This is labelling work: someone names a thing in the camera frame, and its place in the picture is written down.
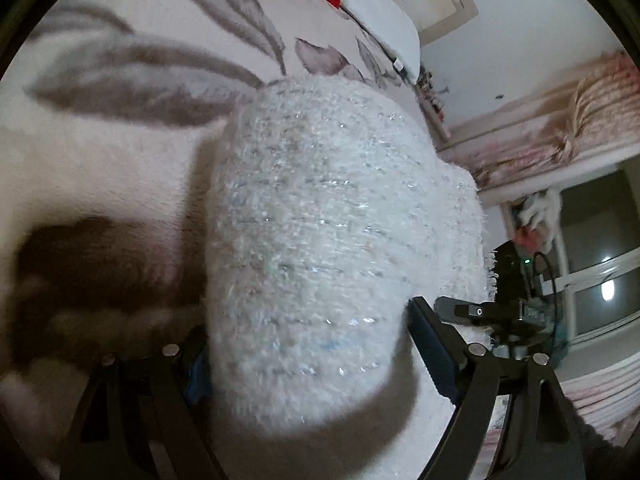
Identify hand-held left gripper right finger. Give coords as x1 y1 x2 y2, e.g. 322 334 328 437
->
407 296 586 480

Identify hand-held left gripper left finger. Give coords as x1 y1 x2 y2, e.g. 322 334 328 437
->
60 332 226 480

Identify white fluffy sparkly sweater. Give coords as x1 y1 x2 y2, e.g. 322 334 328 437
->
200 74 498 436

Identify white plush toy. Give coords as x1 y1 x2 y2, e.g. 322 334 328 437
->
517 187 563 256

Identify window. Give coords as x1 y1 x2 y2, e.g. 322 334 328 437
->
555 160 640 346

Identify pink striped cloth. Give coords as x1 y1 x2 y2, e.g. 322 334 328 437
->
560 370 640 441

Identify dark fuzzy cloth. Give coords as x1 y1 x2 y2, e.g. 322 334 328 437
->
567 395 633 480

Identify pink gathered curtain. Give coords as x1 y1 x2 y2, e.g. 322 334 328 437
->
445 50 640 193

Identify leaf printed blanket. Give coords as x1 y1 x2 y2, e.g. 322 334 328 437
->
0 0 506 480

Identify white pillow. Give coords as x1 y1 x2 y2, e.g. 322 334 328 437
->
340 0 421 78

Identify black cable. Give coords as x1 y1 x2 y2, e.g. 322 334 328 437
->
532 251 562 311

